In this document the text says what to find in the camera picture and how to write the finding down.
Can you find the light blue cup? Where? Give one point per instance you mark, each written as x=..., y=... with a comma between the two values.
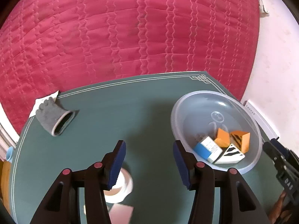
x=9, y=154

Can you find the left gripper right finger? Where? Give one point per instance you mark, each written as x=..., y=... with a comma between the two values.
x=238, y=203

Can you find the white blue block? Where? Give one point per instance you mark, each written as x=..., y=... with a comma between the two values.
x=208, y=149

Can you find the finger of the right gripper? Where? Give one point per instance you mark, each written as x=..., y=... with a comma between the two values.
x=289, y=155
x=274, y=155

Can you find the white paper scrap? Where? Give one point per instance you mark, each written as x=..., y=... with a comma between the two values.
x=40, y=101

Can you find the white plastic cap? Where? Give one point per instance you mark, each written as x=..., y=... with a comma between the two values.
x=122, y=188

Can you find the pink quilted bedspread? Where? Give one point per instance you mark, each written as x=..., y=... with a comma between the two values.
x=59, y=45

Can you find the orange tiger striped block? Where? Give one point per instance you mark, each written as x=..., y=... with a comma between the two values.
x=241, y=140

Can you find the orange cube block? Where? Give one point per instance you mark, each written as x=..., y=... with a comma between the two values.
x=222, y=138

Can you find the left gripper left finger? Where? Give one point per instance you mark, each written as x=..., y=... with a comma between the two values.
x=61, y=202

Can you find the person's right hand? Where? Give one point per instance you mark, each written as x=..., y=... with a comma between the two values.
x=283, y=214

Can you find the pink white block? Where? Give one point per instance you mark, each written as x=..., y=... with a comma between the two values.
x=119, y=213

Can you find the clear plastic bowl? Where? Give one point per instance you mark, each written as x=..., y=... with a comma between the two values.
x=201, y=113

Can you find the green table mat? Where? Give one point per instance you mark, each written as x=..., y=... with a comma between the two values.
x=136, y=110

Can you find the zebra striped white block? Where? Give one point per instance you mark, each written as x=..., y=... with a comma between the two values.
x=231, y=155

